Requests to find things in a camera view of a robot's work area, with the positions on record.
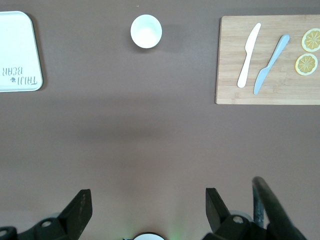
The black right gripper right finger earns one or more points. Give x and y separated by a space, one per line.
222 225

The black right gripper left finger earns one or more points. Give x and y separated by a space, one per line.
72 220

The white IKEA cup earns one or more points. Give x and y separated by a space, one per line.
146 32

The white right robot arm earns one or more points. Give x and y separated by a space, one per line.
147 237

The brown table cover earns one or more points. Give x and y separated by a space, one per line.
150 125

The bamboo cutting board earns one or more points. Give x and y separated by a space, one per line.
230 50

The grey plastic knife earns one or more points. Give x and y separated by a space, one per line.
275 57

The cream bear print tray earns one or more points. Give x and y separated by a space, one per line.
17 50

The white plastic knife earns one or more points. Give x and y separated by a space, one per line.
250 47

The yellow lemon slice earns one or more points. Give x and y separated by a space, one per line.
311 40
306 64

